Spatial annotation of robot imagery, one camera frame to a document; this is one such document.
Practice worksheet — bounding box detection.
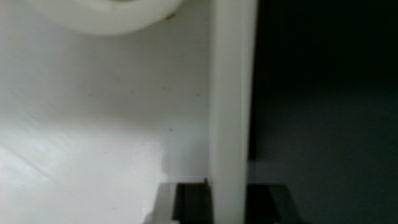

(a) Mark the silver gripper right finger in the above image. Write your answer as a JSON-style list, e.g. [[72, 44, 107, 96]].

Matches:
[[246, 184, 308, 224]]

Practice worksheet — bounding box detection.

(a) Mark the white square tabletop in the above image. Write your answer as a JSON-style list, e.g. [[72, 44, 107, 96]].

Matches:
[[0, 0, 258, 224]]

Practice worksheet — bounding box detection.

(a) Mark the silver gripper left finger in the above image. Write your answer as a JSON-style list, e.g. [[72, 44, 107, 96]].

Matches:
[[155, 182, 214, 224]]

